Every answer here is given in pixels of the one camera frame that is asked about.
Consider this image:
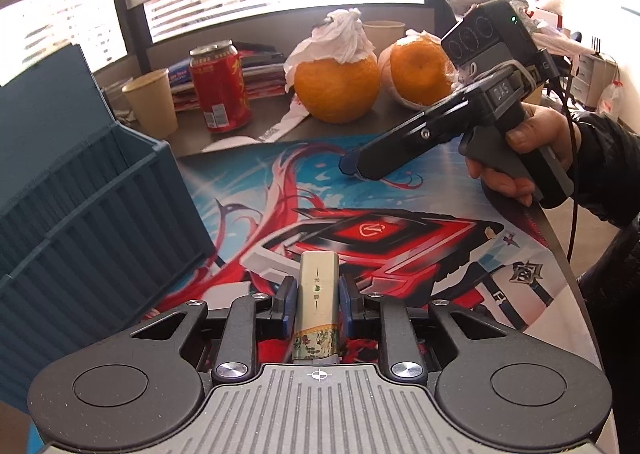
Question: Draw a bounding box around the white paper strip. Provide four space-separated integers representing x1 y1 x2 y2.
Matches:
256 98 312 145

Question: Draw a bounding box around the printed blue red desk mat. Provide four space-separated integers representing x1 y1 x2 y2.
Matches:
145 133 572 367

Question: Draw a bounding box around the orange in peeled wrap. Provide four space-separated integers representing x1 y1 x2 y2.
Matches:
377 29 459 110

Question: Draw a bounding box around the red drink can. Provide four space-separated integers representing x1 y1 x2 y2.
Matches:
188 39 254 134

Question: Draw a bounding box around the person's right forearm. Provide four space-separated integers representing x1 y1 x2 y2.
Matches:
570 110 640 231

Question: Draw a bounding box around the white crumpled tissue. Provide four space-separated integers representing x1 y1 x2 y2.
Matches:
283 6 377 95

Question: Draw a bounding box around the person's dark clothing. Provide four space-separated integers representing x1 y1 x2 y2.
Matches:
574 213 640 454

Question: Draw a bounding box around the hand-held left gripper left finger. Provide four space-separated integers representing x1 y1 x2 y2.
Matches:
131 276 299 383

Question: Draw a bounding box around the orange with tissue cover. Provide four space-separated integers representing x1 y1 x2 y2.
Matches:
293 52 381 125

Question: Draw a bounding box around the white plastic bag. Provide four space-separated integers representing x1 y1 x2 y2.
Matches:
597 80 624 115

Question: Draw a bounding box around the person's right hand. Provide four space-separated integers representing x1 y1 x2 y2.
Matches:
464 104 584 208

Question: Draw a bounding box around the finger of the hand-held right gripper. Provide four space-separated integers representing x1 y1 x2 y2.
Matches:
338 148 367 181

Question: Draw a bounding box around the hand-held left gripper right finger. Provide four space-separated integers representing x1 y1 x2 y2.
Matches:
338 274 507 381

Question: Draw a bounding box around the blue plastic storage box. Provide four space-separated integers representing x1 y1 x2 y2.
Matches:
0 42 219 416

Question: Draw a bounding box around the stack of magazines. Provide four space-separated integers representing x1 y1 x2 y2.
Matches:
167 48 302 110

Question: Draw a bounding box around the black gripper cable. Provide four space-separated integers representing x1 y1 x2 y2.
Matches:
549 76 583 262

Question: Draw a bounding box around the brown paper cup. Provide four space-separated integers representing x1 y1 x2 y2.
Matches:
121 68 180 140
362 20 407 55

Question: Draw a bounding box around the cream lighter with floral band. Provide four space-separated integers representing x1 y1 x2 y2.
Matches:
292 250 344 366

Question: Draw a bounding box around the grey drawer cabinet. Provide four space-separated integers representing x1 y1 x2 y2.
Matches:
569 52 622 105

